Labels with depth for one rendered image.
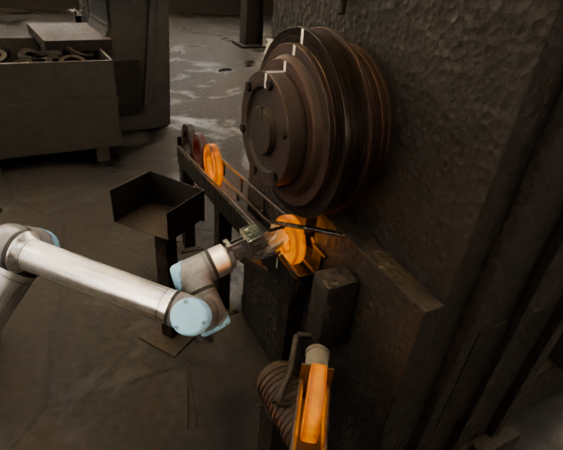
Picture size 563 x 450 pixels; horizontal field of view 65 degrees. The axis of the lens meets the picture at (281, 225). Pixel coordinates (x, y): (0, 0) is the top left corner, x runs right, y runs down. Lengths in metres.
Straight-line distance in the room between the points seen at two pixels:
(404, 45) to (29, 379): 1.76
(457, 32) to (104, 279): 0.95
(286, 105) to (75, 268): 0.66
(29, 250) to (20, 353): 0.94
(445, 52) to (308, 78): 0.28
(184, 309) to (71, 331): 1.15
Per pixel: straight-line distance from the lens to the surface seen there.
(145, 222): 1.70
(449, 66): 0.94
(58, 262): 1.24
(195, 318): 1.08
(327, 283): 1.11
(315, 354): 1.09
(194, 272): 1.23
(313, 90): 1.00
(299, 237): 1.28
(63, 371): 2.03
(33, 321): 2.28
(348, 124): 0.94
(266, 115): 1.06
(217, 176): 1.86
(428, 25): 0.99
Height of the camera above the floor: 1.50
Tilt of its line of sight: 32 degrees down
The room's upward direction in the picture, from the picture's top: 6 degrees clockwise
